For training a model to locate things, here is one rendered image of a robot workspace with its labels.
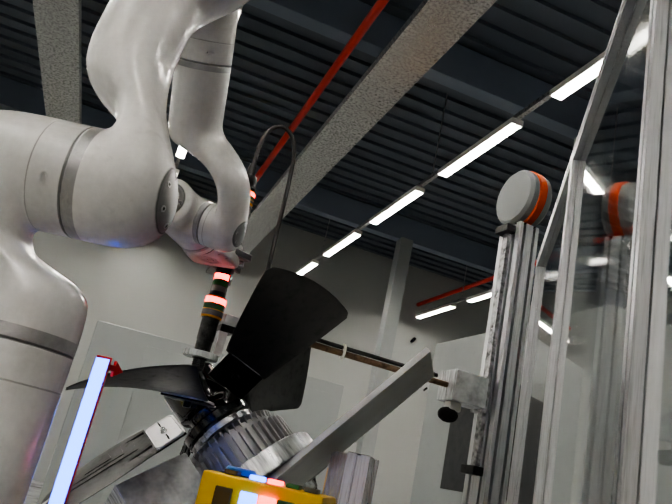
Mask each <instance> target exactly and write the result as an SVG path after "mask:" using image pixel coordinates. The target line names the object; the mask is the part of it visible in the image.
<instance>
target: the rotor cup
mask: <svg viewBox="0 0 672 504"><path fill-rule="evenodd" d="M204 364H205V365H204V369H203V371H201V372H199V373H198V374H199V378H200V382H201V385H202V388H203V391H204V393H205V395H206V397H207V398H208V400H209V401H211V402H213V403H214V406H215V408H213V407H208V406H203V405H198V404H193V403H192V404H191V408H186V407H183V406H182V405H183V402H184V401H179V400H174V399H171V398H169V397H166V396H164V395H163V396H164V399H165V400H166V402H167V403H168V405H169V407H170V408H171V410H172V412H173V413H174V415H175V416H176V418H177V419H178V421H179V422H180V424H181V425H182V426H184V427H186V428H190V427H192V429H191V431H190V432H189V434H188V435H187V437H186V440H185V443H186V445H187V447H188V448H189V450H190V451H192V449H193V447H194V445H195V443H196V442H197V441H198V440H199V439H200V438H201V437H202V436H203V435H204V433H206V432H207V431H208V430H209V429H210V428H211V427H212V426H214V425H215V424H216V423H218V422H219V421H221V420H222V419H224V418H225V417H227V416H229V415H231V414H233V413H235V412H236V413H237V412H238V411H240V410H243V409H250V406H249V405H248V404H247V402H246V401H245V400H243V399H238V400H233V401H230V402H229V400H230V398H231V391H229V390H228V389H227V388H225V387H224V386H223V385H221V384H220V383H219V382H217V381H216V380H215V379H213V378H212V377H211V376H209V375H208V373H209V372H210V371H211V369H210V367H209V366H208V365H211V367H212V368H214V366H213V365H212V364H211V363H204Z"/></svg>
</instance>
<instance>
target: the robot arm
mask: <svg viewBox="0 0 672 504"><path fill-rule="evenodd" d="M248 1H250V0H110V1H109V2H108V4H107V6H106V8H105V10H104V12H103V13H102V15H101V17H100V19H99V21H98V23H97V25H96V27H95V30H94V32H93V34H92V37H91V40H90V43H89V46H88V50H87V57H86V66H87V73H88V77H89V80H90V83H91V85H92V87H93V89H94V91H95V93H96V95H97V96H98V98H99V99H100V101H101V102H102V104H103V105H104V106H105V107H106V108H107V110H108V111H109V112H110V113H111V114H112V115H113V116H114V117H115V119H116V122H115V124H114V125H113V126H112V127H110V128H107V129H103V128H98V127H94V126H89V125H85V124H80V123H75V122H71V121H66V120H61V119H57V118H52V117H48V116H43V115H38V114H33V113H27V112H21V111H13V110H0V504H24V502H25V499H26V496H27V493H28V491H29V488H30V485H31V482H32V479H33V476H34V473H35V470H36V467H37V464H38V462H39V459H40V456H41V453H42V450H43V447H44V444H45V441H46V438H47V435H48V432H49V430H50V427H51V424H52V421H53V418H54V415H55V412H56V409H57V406H58V403H59V401H60V398H61V394H62V392H63V389H64V386H65V383H66V380H67V377H68V374H69V371H70V368H71V365H72V363H73V359H74V357H75V354H76V351H77V348H78V345H79V342H80V339H81V336H82V333H83V330H84V326H85V322H86V317H87V311H88V306H87V301H86V299H85V296H84V295H83V293H82V292H81V291H80V290H79V289H78V288H77V287H76V286H75V285H74V284H73V283H72V282H71V281H69V280H68V279H67V278H66V277H64V276H63V275H61V274H60V273H59V272H57V271H56V270H54V269H53V268H51V267H50V266H49V265H47V264H46V263H45V262H43V261H42V260H41V259H40V258H38V257H37V255H36V254H35V252H34V248H33V237H34V235H35V233H36V232H38V231H41V232H46V233H50V234H55V235H59V236H64V237H68V238H73V239H77V240H81V241H86V242H90V243H95V244H100V245H104V246H109V247H116V248H134V247H140V246H144V245H147V244H150V243H152V242H154V241H155V240H157V239H158V238H160V237H161V236H162V235H163V234H164V233H166V234H168V235H169V236H170V237H171V238H172V239H173V240H174V241H175V242H176V243H177V244H178V245H179V246H180V247H182V249H183V251H184V252H185V253H186V254H187V256H188V257H189V258H190V259H191V260H192V261H194V262H195V263H199V264H204V265H209V266H213V267H214V268H215V269H216V268H217V267H222V268H229V269H233V270H234V271H235V272H236V273H237V274H240V271H241V269H243V267H244V262H251V258H252V256H251V255H249V254H247V253H245V252H243V251H241V250H243V248H242V246H241V243H242V241H243V239H244V237H245V232H246V227H247V222H248V215H249V206H250V183H249V178H248V175H247V172H246V169H245V167H244V165H243V163H242V161H241V159H240V157H239V156H238V154H237V153H236V151H235V150H234V148H233V147H232V146H231V144H230V143H229V142H228V140H227V139H226V137H225V135H224V132H223V119H224V112H225V105H226V99H227V93H228V86H229V80H230V73H231V66H232V59H233V52H234V45H235V38H236V30H237V23H238V14H239V8H241V7H242V6H243V5H245V4H246V3H247V2H248ZM172 77H173V82H172V92H171V102H170V111H169V122H168V126H167V113H166V110H167V99H168V93H169V88H170V84H171V80H172ZM168 130H169V132H168ZM169 135H170V137H169ZM170 138H171V139H172V141H173V142H174V143H176V144H177V145H178V146H180V147H181V148H183V149H184V150H186V151H187V152H189V153H190V154H192V155H193V156H195V157H196V158H197V159H198V160H199V161H200V162H201V163H202V164H203V165H204V166H205V167H206V168H207V169H208V171H209V172H210V174H211V176H212V178H213V180H214V183H215V185H216V189H217V195H218V202H217V204H216V203H213V202H211V201H208V200H206V199H204V198H202V197H201V196H199V195H198V194H196V193H195V191H194V190H193V189H192V188H191V187H190V186H189V184H187V183H186V182H185V181H183V180H181V179H177V173H176V167H175V162H174V156H173V151H172V147H171V142H170Z"/></svg>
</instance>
